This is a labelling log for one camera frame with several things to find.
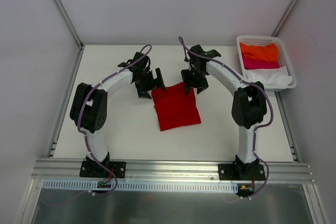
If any white slotted cable duct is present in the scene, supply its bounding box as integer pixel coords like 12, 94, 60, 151
42, 179, 238, 194

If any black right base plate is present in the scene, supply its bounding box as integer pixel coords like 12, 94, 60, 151
218, 163, 266, 181

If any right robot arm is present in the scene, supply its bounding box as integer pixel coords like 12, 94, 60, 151
181, 45, 267, 180

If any red t-shirt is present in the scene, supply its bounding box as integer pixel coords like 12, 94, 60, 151
151, 82, 201, 131

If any white t-shirt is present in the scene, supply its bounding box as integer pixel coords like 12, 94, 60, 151
246, 67, 292, 86

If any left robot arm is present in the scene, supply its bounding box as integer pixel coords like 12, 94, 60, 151
70, 52, 166, 178

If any aluminium mounting rail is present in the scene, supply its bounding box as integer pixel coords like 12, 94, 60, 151
32, 158, 316, 184

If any white plastic basket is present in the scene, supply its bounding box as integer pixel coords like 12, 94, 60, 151
236, 35, 297, 92

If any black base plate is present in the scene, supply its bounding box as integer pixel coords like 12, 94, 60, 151
79, 158, 126, 178
218, 163, 266, 181

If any orange t-shirt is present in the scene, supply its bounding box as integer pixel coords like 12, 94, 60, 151
239, 42, 279, 62

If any magenta t-shirt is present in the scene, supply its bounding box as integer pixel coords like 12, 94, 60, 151
242, 57, 280, 70

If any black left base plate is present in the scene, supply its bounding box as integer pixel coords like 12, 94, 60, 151
79, 158, 126, 178

